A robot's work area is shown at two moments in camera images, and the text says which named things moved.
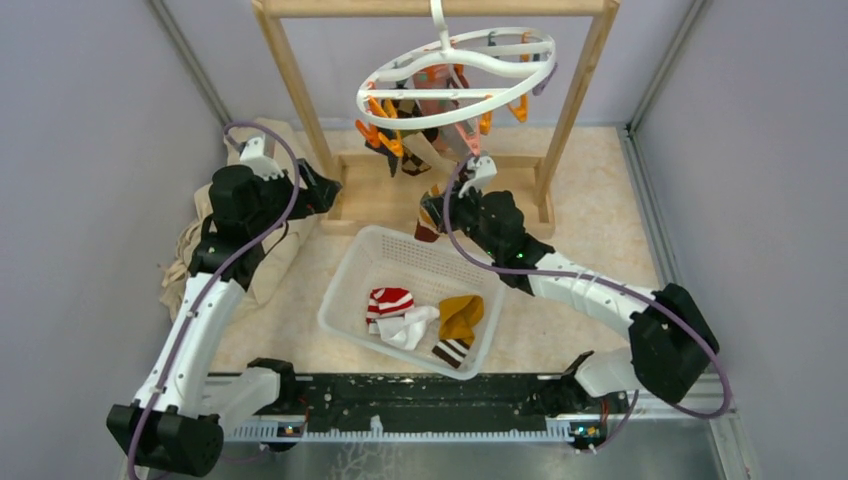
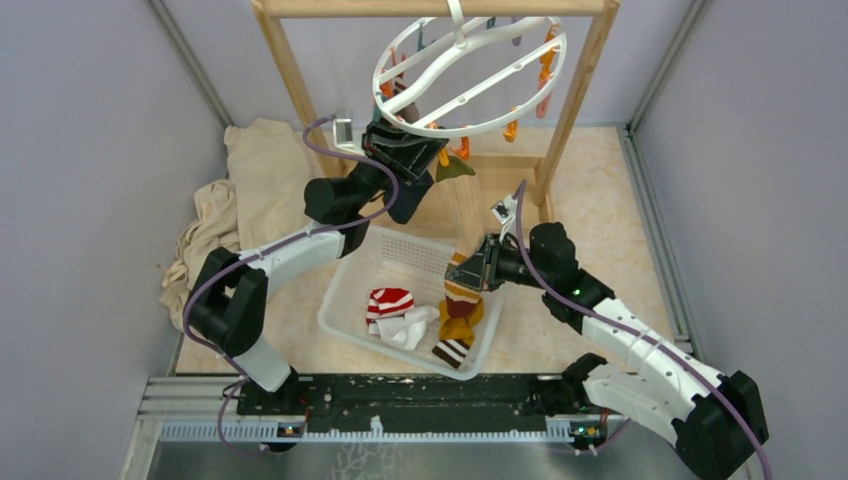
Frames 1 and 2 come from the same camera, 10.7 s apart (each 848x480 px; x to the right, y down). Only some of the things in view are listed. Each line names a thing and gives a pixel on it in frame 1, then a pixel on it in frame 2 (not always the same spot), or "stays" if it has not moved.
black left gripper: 319,192 -> 408,151
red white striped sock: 387,302 stays
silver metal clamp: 252,155 -> 342,132
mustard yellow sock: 459,316 stays
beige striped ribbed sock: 427,230 -> 454,178
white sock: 406,331 stays
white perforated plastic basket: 377,258 stays
